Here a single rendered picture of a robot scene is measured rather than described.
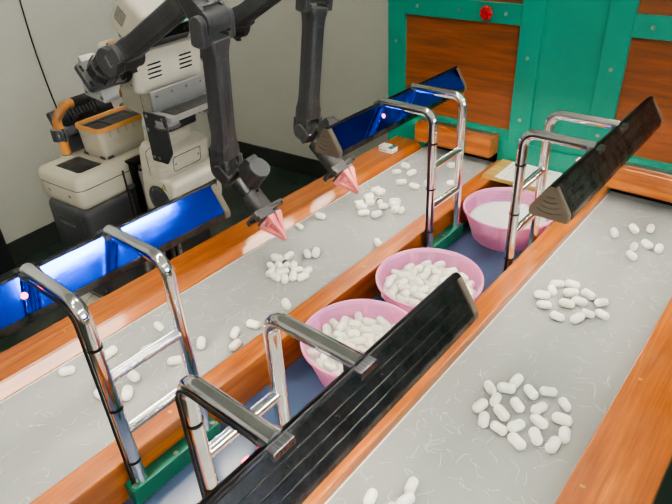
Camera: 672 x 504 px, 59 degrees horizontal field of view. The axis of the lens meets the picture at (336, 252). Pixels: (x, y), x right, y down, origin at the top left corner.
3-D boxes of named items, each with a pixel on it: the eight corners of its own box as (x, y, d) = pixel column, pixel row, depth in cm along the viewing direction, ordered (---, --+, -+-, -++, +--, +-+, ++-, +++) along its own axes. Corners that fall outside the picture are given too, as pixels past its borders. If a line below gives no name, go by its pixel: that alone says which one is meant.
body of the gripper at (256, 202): (285, 202, 159) (269, 181, 159) (258, 217, 152) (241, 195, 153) (276, 214, 164) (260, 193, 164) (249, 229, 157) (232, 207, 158)
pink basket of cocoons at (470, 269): (363, 330, 145) (362, 299, 140) (389, 270, 167) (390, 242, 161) (473, 349, 138) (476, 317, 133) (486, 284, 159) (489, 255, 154)
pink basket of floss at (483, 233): (472, 261, 169) (475, 232, 163) (452, 216, 191) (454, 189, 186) (565, 255, 169) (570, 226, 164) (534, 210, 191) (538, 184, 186)
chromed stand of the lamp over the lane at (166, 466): (82, 453, 118) (4, 267, 94) (165, 394, 130) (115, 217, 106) (138, 506, 107) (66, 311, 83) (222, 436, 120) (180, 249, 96)
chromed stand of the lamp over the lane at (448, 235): (373, 243, 179) (371, 99, 155) (410, 217, 192) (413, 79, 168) (427, 264, 168) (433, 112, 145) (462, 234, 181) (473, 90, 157)
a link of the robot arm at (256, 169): (231, 158, 163) (210, 171, 157) (247, 133, 155) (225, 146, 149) (261, 190, 163) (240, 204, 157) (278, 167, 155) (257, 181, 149)
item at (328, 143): (314, 152, 148) (312, 124, 144) (444, 87, 187) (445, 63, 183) (339, 159, 143) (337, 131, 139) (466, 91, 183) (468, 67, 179)
